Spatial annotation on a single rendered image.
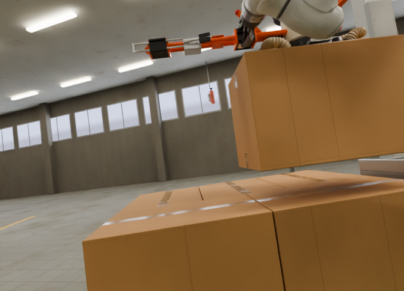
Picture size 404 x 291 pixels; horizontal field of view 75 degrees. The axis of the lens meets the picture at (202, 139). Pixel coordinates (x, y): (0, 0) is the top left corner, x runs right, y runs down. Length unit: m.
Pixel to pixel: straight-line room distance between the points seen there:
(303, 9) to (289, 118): 0.32
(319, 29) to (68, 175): 12.26
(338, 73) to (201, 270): 0.78
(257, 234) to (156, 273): 0.33
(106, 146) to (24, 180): 4.67
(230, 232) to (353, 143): 0.50
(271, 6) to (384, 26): 1.90
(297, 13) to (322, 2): 0.06
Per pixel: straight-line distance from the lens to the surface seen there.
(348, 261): 1.03
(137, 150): 10.61
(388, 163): 1.49
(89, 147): 11.91
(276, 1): 0.83
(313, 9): 0.84
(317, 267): 0.99
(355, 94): 1.03
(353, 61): 1.06
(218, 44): 1.14
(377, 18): 2.66
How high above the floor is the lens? 0.75
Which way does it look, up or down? 3 degrees up
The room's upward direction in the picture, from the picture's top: 8 degrees counter-clockwise
